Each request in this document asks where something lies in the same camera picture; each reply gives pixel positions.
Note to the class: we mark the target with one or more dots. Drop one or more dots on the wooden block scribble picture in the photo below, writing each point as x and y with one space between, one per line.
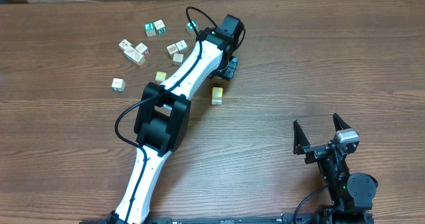
217 93

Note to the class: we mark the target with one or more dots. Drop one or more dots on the wooden block brown picture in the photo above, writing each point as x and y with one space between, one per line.
172 50

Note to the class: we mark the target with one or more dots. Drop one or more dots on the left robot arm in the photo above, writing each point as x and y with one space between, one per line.
163 113

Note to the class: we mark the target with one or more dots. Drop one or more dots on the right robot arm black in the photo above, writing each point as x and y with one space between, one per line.
351 193

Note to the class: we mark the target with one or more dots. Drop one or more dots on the wooden block red side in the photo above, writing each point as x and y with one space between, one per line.
142 48

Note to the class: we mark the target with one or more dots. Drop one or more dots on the yellow top wooden block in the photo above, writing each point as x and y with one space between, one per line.
160 77

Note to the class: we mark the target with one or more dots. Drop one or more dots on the green number four block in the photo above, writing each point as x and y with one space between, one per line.
191 26

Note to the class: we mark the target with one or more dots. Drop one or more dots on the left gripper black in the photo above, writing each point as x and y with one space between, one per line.
230 70

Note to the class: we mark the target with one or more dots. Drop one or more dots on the wooden block triangle picture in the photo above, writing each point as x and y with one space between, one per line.
182 46

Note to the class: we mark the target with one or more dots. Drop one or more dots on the wooden block green picture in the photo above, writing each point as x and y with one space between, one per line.
178 59

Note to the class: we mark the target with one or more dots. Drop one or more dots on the wooden block red pencil picture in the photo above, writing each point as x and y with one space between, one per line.
216 102

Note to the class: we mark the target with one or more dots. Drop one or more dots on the wooden block green side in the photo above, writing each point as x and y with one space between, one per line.
160 27

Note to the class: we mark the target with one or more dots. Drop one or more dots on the wooden block squirrel picture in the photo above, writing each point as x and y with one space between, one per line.
124 44

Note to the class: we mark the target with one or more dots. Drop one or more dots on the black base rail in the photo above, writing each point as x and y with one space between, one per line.
283 219

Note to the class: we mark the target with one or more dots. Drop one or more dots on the yellow wooden block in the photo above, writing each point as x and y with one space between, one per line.
138 58
160 77

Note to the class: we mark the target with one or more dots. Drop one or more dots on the green top wooden block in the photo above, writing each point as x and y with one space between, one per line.
149 29

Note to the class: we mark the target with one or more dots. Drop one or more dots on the wooden block teal side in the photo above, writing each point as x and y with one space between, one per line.
118 84

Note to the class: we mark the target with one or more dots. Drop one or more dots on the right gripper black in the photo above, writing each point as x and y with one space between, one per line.
315 151

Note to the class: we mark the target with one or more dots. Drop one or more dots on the wooden block ball picture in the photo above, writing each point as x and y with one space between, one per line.
129 52

